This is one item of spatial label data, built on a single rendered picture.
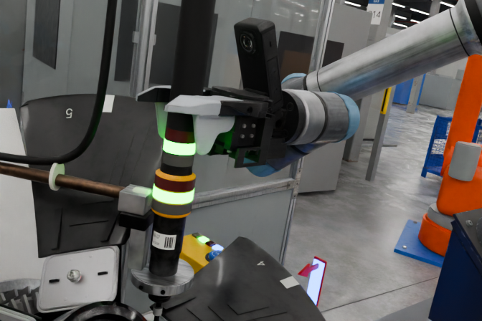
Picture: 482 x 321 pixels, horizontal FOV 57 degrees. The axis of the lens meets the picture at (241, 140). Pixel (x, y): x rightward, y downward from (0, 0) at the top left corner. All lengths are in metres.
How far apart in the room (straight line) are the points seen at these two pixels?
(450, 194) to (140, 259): 3.84
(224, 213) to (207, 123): 1.24
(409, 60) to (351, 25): 4.30
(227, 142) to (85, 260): 0.21
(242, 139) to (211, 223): 1.16
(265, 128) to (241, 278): 0.26
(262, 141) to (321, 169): 4.61
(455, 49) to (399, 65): 0.08
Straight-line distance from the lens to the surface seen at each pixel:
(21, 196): 0.79
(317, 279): 0.82
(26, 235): 0.77
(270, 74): 0.52
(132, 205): 0.49
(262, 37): 0.50
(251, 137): 0.51
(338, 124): 0.64
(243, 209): 1.75
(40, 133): 0.64
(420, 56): 0.71
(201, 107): 0.43
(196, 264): 0.98
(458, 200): 4.23
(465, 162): 4.11
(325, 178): 5.22
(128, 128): 0.62
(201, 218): 1.60
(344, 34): 4.94
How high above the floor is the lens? 1.53
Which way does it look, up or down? 12 degrees down
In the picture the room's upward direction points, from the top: 9 degrees clockwise
